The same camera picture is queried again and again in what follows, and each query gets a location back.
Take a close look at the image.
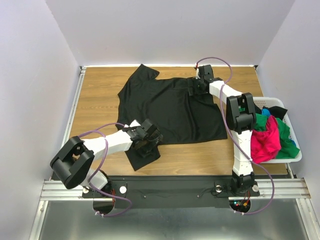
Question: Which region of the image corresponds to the black t shirt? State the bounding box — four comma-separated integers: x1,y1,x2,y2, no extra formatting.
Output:
117,63,228,172
263,106,288,120

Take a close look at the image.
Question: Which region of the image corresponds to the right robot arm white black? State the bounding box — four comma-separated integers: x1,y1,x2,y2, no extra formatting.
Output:
187,65,257,195

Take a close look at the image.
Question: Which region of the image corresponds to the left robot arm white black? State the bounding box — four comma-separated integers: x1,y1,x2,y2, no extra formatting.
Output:
50,119,163,197

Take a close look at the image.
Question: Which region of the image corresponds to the blue t shirt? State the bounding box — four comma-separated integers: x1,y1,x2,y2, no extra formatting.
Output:
261,108,271,117

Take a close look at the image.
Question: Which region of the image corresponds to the white laundry basket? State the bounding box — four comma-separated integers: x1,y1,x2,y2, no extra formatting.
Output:
253,96,303,164

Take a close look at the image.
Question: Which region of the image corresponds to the pink t shirt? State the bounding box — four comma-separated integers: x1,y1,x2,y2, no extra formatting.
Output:
250,113,282,164

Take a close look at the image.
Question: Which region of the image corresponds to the green t shirt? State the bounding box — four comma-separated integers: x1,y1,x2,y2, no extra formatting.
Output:
253,113,301,159

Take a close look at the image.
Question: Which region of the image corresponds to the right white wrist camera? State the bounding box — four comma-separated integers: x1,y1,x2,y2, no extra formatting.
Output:
195,65,201,79

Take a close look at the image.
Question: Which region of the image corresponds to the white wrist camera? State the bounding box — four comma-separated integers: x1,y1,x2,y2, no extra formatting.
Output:
122,120,141,132
195,65,201,79

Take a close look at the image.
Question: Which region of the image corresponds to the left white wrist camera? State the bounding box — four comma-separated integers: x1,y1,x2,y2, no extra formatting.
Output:
122,120,141,132

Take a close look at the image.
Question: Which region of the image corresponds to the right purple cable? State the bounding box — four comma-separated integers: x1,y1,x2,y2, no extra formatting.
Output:
195,56,275,216

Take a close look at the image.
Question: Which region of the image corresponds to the purple cable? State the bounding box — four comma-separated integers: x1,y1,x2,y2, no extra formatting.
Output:
195,56,275,216
79,122,133,218

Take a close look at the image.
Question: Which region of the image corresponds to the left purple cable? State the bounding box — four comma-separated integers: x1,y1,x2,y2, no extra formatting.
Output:
79,122,133,218

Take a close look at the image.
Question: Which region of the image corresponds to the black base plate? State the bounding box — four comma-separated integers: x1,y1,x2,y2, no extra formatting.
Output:
82,175,261,209

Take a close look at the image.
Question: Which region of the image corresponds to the aluminium frame rail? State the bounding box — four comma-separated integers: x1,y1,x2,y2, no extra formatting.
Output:
29,66,87,240

